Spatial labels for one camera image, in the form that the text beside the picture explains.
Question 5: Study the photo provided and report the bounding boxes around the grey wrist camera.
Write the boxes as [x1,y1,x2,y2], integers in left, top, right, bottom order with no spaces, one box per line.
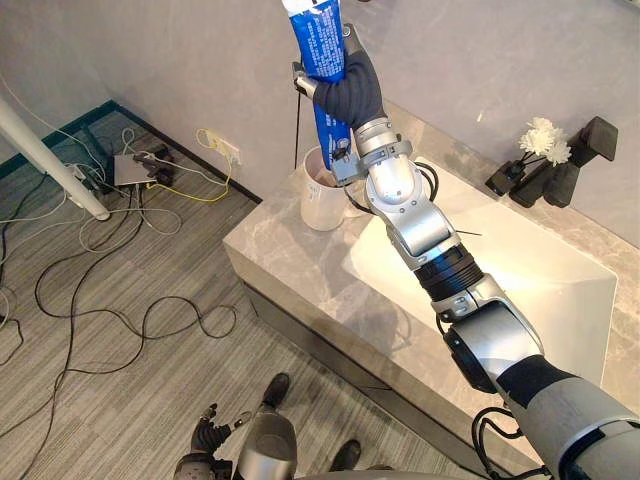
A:
[329,144,370,189]

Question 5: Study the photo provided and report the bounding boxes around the white floor cable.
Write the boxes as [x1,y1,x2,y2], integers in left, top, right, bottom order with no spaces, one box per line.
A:
[0,187,184,254]

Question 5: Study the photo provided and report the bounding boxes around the white artificial flower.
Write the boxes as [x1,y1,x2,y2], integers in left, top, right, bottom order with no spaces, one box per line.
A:
[518,116,566,155]
[546,140,573,168]

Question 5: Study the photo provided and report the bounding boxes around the dark robot left foot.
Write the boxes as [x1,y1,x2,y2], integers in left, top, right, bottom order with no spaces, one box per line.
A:
[260,372,292,409]

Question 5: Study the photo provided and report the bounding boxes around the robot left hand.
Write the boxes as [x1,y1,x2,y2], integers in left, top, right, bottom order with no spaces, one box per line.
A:
[191,402,254,457]

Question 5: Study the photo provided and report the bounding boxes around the blue toothpaste tube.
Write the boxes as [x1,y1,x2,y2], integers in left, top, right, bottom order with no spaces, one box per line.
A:
[280,0,354,174]

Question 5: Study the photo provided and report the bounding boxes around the dark robot right foot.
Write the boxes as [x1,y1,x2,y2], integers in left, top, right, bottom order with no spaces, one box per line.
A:
[329,438,363,473]

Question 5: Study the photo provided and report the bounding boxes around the white cup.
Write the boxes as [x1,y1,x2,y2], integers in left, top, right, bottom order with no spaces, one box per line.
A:
[299,146,346,232]

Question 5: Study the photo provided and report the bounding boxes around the small black block ornament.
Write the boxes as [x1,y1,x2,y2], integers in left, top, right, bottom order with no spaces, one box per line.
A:
[484,159,527,197]

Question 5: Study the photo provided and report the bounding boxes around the black slanted vase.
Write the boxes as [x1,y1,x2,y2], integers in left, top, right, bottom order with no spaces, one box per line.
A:
[508,158,556,209]

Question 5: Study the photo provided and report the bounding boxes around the white power strip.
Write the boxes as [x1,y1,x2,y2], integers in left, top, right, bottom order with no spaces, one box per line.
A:
[62,162,94,189]

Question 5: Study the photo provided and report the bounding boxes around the black T-shaped ornament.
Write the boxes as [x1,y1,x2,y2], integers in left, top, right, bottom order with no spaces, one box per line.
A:
[567,115,620,169]

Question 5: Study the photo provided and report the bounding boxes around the white slanted pole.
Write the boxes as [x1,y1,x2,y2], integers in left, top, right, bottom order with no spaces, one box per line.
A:
[0,96,111,222]

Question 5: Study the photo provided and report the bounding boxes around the grey network box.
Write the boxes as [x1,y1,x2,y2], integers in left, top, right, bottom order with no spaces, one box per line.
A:
[113,152,157,187]

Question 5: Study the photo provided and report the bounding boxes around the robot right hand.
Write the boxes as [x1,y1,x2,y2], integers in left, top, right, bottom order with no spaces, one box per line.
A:
[291,23,388,133]

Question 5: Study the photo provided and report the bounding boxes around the dark robot foot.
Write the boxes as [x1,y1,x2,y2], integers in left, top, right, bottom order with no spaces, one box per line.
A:
[329,438,363,473]
[260,372,292,409]

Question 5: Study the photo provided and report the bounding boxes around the black tapered vase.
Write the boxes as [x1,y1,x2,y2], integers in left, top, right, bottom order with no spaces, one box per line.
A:
[543,162,582,209]

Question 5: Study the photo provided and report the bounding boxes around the long black floor cable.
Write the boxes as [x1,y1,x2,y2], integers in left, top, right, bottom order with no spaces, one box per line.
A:
[0,184,239,454]

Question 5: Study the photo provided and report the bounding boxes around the yellow cable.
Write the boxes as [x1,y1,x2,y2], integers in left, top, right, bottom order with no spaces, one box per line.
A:
[195,128,233,203]

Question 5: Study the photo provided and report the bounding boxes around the white wall socket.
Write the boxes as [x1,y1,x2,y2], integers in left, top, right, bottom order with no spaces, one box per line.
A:
[213,138,245,167]

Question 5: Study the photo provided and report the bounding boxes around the white sink basin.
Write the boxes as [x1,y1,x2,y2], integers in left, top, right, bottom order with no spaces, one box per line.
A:
[348,157,619,389]

